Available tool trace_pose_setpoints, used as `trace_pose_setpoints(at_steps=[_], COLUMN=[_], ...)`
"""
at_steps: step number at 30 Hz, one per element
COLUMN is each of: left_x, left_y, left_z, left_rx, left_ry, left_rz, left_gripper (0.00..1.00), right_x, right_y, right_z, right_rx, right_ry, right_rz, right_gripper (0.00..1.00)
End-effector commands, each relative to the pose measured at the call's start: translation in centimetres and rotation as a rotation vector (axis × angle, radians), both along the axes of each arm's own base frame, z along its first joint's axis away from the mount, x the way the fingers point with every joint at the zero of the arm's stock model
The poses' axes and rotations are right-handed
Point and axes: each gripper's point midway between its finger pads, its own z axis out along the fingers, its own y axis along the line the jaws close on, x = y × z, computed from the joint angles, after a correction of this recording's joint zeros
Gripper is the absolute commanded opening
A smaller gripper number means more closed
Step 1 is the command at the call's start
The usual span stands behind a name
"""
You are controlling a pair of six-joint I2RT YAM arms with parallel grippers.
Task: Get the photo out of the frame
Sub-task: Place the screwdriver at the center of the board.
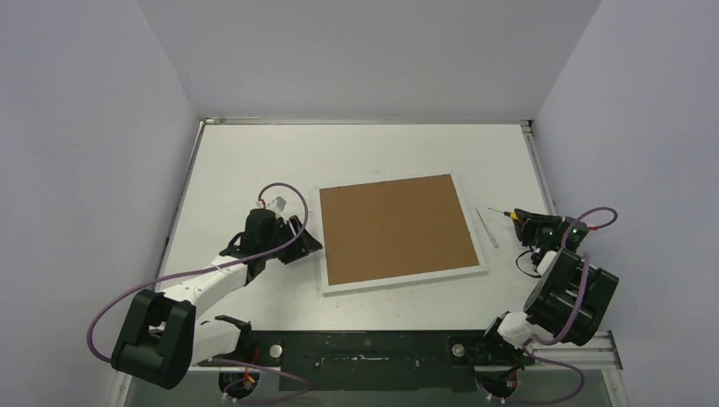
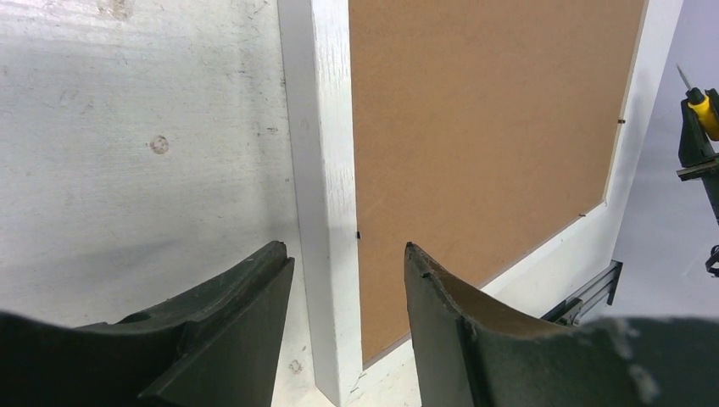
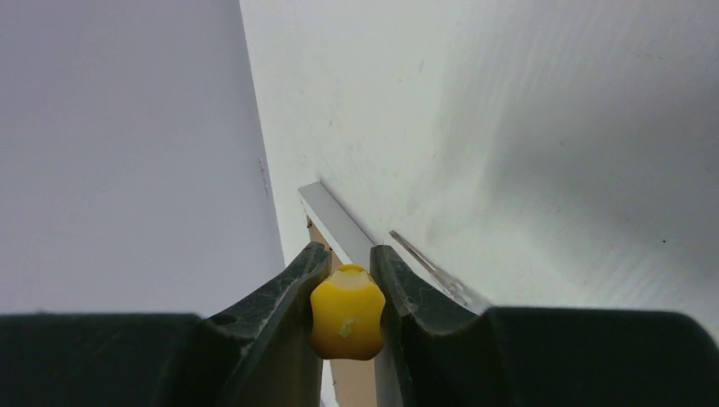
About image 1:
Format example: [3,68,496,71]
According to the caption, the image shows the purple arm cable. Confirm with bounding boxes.
[477,206,620,407]
[86,181,314,407]

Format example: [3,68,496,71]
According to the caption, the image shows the aluminium table front rail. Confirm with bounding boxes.
[171,330,621,376]

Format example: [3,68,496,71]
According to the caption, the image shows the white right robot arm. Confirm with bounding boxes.
[479,206,619,364]

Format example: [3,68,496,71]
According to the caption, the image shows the white picture frame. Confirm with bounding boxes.
[313,173,489,296]

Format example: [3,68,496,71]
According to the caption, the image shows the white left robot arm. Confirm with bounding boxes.
[109,209,323,389]

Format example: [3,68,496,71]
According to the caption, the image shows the clear handle screwdriver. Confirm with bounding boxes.
[476,209,499,248]

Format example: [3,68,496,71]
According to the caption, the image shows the yellow handle screwdriver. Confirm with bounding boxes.
[488,208,520,220]

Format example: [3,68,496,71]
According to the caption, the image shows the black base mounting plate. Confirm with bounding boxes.
[196,330,536,393]

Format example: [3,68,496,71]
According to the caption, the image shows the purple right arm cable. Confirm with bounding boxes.
[477,206,620,407]

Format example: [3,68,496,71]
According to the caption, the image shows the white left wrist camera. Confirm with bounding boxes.
[256,196,287,216]

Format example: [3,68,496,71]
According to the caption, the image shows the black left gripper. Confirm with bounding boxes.
[263,216,321,264]

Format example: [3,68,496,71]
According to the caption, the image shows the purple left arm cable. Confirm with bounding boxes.
[86,181,314,407]

